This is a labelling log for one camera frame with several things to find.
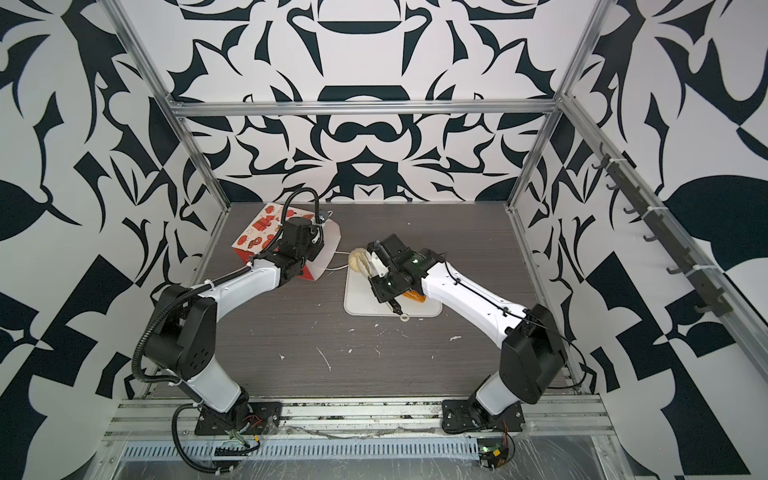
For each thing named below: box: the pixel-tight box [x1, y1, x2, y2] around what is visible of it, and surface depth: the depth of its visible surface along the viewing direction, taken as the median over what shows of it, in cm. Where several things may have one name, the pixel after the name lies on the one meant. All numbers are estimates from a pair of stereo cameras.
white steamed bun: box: [348, 248, 371, 278], surface depth 91 cm
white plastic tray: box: [344, 266, 443, 317], surface depth 94 cm
